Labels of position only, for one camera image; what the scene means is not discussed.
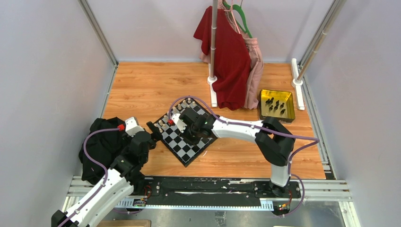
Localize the purple cable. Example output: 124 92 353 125
167 96 321 217
58 127 125 227

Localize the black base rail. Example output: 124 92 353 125
131 176 304 210

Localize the red shirt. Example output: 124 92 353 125
212 9 251 110

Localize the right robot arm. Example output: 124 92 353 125
168 109 295 198

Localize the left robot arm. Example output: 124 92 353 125
51 117 163 227

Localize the white rack base foot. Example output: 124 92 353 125
207 63 218 107

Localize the black cloth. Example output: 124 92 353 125
78 131 141 185

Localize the yellow tray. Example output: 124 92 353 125
258 89 296 124

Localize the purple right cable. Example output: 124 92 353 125
167 96 321 217

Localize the black and white chessboard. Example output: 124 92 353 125
153 97 217 167

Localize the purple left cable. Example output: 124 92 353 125
58 127 125 227

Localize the green hanger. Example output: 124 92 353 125
223 0 253 38

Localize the pink garment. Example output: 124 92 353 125
218 0 264 109

